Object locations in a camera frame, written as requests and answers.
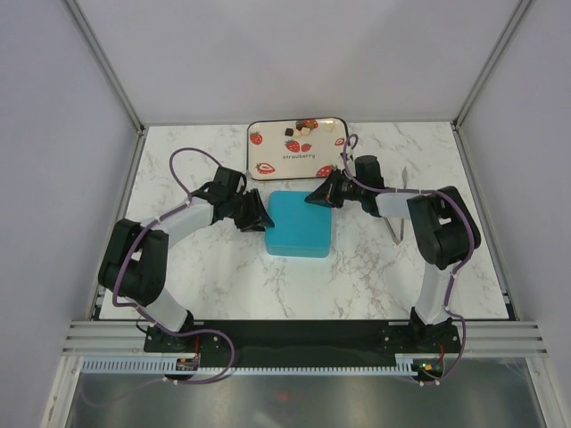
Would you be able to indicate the white slotted cable duct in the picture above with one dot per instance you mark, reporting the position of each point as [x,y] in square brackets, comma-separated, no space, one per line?
[175,366]

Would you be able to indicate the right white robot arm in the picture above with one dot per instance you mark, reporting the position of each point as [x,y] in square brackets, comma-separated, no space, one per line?
[445,232]

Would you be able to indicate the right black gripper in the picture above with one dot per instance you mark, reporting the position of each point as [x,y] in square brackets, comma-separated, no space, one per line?
[319,195]

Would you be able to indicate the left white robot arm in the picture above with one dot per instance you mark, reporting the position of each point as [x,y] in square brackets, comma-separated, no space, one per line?
[134,265]

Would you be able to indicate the strawberry print tray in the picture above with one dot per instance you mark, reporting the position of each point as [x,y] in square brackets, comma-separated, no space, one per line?
[292,149]

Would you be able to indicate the metal tongs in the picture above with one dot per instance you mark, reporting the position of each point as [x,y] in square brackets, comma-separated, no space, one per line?
[394,206]

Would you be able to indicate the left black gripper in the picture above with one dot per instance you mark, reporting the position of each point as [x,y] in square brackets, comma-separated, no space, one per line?
[257,211]

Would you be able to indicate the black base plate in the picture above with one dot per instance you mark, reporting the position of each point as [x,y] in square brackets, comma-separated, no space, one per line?
[303,342]

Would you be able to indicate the teal tin lid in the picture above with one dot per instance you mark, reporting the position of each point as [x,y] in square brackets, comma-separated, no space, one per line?
[293,216]

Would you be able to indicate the teal tin box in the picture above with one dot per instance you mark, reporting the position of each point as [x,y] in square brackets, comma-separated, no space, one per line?
[301,246]

